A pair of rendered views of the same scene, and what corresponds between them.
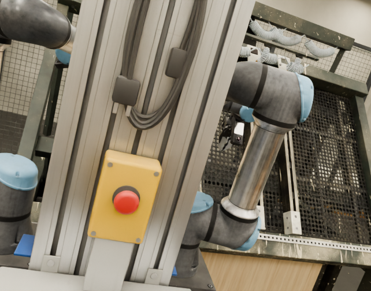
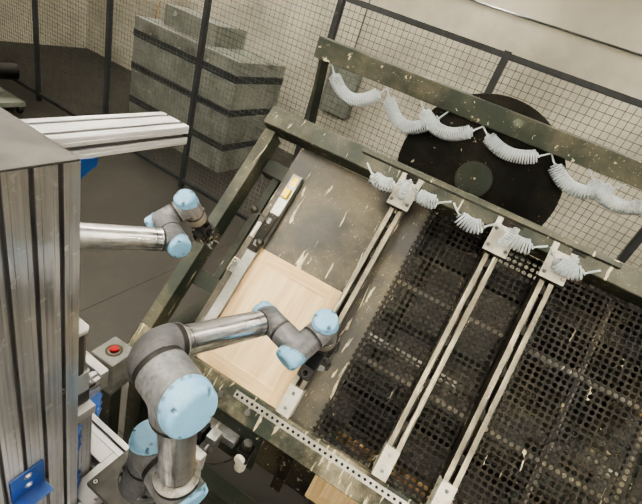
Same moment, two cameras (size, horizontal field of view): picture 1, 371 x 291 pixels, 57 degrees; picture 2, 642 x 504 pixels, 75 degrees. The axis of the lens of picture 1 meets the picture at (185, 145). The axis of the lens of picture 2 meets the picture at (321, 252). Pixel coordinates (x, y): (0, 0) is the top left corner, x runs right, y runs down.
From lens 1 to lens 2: 1.14 m
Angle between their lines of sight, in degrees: 37
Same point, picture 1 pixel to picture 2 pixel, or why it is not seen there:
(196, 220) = (135, 459)
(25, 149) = (172, 282)
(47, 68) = (224, 202)
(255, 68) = (137, 355)
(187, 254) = (133, 483)
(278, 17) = (611, 164)
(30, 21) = not seen: hidden behind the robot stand
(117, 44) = not seen: outside the picture
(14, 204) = not seen: hidden behind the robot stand
